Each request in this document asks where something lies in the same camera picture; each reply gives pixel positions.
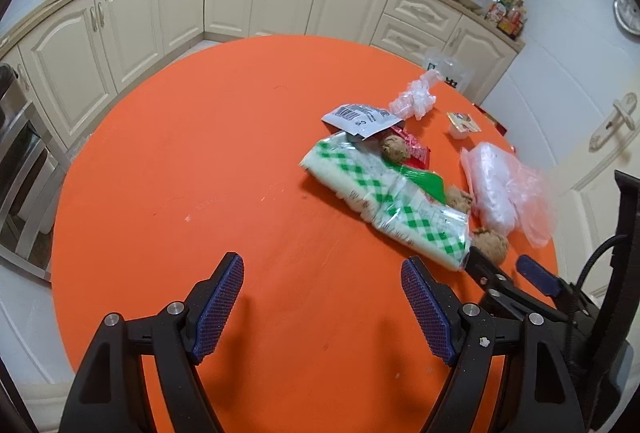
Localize brown bread chunk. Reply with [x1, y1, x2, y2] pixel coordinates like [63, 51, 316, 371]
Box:
[472, 227, 509, 266]

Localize large pink plastic bag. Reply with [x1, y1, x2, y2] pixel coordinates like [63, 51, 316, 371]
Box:
[460, 141, 556, 248]

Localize green checkered plastic package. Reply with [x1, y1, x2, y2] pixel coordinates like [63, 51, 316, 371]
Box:
[300, 132, 471, 271]

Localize red snack wrapper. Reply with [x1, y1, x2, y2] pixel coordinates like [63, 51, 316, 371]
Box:
[390, 125, 431, 171]

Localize white plastic cup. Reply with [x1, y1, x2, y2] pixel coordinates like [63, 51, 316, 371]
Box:
[447, 112, 482, 140]

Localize round brown cookie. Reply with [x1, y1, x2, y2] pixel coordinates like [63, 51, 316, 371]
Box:
[381, 134, 411, 164]

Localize white twisted plastic wrap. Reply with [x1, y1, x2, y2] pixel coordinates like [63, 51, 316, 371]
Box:
[388, 69, 444, 121]

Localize white barcode wrapper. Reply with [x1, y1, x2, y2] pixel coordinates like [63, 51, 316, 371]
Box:
[321, 104, 402, 139]

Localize cream lower kitchen cabinets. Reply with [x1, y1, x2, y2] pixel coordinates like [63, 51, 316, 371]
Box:
[1, 0, 523, 147]

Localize white door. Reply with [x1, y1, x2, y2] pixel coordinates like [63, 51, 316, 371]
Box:
[550, 76, 639, 281]

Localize orange round tablecloth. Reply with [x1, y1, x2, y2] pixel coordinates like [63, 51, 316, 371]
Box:
[49, 33, 561, 433]

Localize white rice bag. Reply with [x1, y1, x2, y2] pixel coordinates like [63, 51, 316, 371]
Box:
[423, 48, 475, 92]

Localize metal shelf rack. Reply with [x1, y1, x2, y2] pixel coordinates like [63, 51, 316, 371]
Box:
[1, 79, 70, 283]

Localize condiment bottles group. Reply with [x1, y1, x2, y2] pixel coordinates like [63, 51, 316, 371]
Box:
[484, 0, 527, 40]

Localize metal door handle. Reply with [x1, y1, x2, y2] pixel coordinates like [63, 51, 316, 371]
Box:
[589, 92, 638, 152]

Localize round wall clock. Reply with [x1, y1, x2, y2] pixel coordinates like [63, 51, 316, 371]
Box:
[613, 0, 640, 37]

